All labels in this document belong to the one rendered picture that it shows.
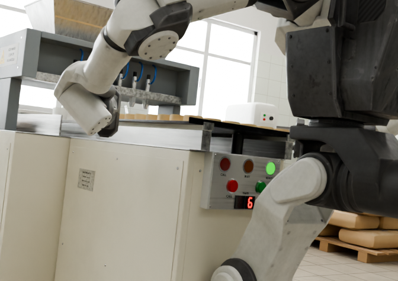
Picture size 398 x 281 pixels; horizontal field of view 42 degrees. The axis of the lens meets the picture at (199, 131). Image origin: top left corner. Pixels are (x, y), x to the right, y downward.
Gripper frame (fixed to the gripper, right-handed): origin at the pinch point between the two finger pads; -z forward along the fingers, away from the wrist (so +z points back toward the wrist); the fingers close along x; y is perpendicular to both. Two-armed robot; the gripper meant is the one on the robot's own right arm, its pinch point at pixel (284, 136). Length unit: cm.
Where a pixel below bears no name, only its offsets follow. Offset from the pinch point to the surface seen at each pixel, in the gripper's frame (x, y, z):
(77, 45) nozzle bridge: 25, -7, -73
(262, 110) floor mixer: 40, -354, -12
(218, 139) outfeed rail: -3.0, 2.0, -20.3
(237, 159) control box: -8.3, 34.0, -12.3
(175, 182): -15.6, 38.2, -26.7
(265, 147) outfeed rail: -4.3, 16.5, -5.8
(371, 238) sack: -69, -329, 98
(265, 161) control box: -8.3, 27.1, -5.4
